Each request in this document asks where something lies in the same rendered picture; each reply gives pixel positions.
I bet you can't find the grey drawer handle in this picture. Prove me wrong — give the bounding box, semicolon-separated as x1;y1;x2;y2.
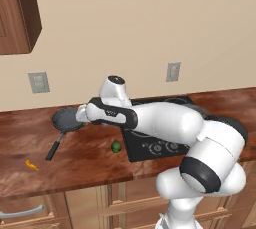
0;204;46;220

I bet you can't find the green avocado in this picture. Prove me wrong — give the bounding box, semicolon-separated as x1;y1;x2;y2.
110;140;122;154

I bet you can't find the grey wall socket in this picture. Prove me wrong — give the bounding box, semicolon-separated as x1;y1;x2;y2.
27;70;51;95

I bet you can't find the grey wall switch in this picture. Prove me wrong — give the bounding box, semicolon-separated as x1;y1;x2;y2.
165;61;182;83

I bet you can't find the orange shrimp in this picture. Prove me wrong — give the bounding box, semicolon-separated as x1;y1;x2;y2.
25;159;40;172

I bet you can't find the dark grey frying pan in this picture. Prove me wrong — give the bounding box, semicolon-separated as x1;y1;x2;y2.
188;103;211;119
45;106;87;162

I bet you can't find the wooden drawer front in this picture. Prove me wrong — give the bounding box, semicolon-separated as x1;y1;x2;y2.
0;194;54;225
113;174;172;209

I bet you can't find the black hob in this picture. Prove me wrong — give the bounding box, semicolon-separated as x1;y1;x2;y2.
120;95;208;163

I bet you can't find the brown wooden wall cupboard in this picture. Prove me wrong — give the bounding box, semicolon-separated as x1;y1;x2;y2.
0;0;43;56

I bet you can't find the hob knob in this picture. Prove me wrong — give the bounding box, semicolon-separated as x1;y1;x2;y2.
167;141;180;152
150;142;163;153

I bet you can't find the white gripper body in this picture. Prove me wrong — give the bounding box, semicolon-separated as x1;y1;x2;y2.
75;103;89;124

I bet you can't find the wooden cupboard door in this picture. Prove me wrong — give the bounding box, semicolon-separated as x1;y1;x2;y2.
64;185;109;229

